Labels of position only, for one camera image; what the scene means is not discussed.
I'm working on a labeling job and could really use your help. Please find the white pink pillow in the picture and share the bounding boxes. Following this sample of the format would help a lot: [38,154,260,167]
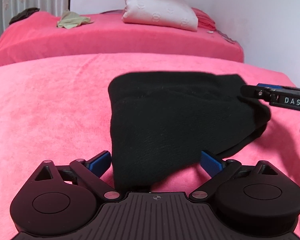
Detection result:
[122,0,198,31]

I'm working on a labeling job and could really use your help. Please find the pink bed cover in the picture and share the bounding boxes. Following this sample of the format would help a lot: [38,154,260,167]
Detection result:
[0,53,300,239]
[0,11,244,67]

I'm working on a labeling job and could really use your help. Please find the near pink bed cover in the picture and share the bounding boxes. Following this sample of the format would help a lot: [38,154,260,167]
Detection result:
[0,53,300,239]

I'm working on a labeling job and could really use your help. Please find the dark garment on far bed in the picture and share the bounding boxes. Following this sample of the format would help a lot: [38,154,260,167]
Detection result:
[9,7,40,25]

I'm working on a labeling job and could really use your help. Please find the folded red blanket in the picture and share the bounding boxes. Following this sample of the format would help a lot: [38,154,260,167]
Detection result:
[192,8,217,31]

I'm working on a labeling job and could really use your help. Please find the far pink bed cover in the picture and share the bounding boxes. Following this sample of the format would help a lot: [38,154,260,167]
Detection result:
[0,11,244,67]

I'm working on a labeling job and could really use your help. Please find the black pants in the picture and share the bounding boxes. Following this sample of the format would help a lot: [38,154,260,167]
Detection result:
[108,72,271,192]

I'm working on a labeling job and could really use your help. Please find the olive green cloth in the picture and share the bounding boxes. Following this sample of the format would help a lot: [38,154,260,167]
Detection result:
[57,10,93,29]

